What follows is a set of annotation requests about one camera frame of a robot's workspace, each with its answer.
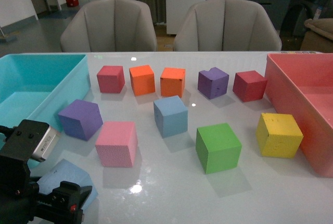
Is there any left beige chair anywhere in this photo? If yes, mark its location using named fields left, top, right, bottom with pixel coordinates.
left=60, top=0, right=158, bottom=53

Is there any black machine at right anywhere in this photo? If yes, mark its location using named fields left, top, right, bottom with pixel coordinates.
left=280, top=0, right=332, bottom=37

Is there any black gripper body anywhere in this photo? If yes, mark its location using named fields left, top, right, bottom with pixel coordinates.
left=1, top=119, right=92, bottom=223

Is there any crimson foam block left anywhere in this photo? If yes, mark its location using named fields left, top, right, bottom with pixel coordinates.
left=97, top=66, right=125, bottom=93

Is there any pink plastic bin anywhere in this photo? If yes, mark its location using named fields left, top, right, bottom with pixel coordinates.
left=265, top=53, right=332, bottom=178

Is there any right beige chair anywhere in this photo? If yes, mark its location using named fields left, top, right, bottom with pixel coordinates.
left=174, top=0, right=282, bottom=52

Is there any purple foam block front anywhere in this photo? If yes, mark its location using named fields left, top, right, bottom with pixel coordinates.
left=58, top=99, right=103, bottom=141

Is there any teal plastic bin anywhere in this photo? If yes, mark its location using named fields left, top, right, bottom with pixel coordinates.
left=0, top=53, right=91, bottom=170

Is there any dark red foam block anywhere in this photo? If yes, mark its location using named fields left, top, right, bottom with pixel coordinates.
left=233, top=70, right=267, bottom=102

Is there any purple foam block notched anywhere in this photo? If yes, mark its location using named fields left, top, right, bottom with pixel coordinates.
left=197, top=67, right=229, bottom=99

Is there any beige chair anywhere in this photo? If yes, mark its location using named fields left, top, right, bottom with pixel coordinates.
left=174, top=0, right=282, bottom=52
left=60, top=0, right=158, bottom=53

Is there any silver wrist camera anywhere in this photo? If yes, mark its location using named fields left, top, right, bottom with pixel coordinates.
left=31, top=126, right=60, bottom=162

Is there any orange foam block chipped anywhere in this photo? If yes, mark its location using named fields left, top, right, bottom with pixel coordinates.
left=160, top=67, right=186, bottom=98

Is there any yellow foam block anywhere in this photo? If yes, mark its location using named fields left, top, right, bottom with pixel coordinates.
left=255, top=113, right=303, bottom=158

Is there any light blue foam block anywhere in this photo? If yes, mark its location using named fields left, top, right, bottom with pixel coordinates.
left=37, top=159, right=98, bottom=210
left=153, top=96, right=188, bottom=138

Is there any orange foam block left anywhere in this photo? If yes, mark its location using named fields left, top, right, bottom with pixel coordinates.
left=129, top=65, right=156, bottom=96

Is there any pink foam block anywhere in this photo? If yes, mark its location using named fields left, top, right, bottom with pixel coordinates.
left=95, top=121, right=138, bottom=168

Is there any green foam block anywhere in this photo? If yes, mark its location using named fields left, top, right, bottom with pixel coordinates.
left=196, top=123, right=242, bottom=174

